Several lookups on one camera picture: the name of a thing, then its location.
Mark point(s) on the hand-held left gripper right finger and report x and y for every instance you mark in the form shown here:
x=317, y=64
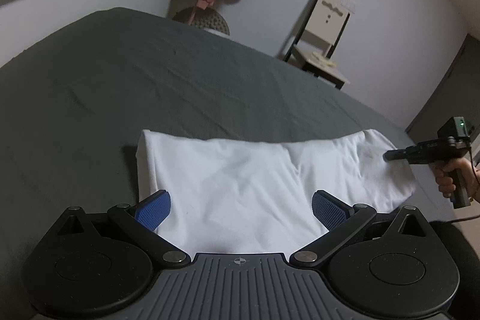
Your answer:
x=330, y=209

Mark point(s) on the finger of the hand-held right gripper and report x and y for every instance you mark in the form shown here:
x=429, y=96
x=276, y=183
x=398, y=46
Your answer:
x=397, y=155

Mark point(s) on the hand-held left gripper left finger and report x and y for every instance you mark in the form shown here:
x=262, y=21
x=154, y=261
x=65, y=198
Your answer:
x=153, y=209

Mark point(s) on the white turtleneck shirt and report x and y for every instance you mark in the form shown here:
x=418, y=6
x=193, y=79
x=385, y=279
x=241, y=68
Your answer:
x=243, y=185

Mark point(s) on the person's right hand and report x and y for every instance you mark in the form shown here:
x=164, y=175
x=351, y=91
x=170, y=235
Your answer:
x=444, y=185

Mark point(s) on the yellow item on chair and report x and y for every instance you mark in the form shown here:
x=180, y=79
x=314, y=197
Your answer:
x=324, y=59

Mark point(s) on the grey studded balance cushion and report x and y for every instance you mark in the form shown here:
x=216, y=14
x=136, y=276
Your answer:
x=210, y=20

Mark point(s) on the beige chair with black frame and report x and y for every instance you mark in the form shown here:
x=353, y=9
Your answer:
x=326, y=20

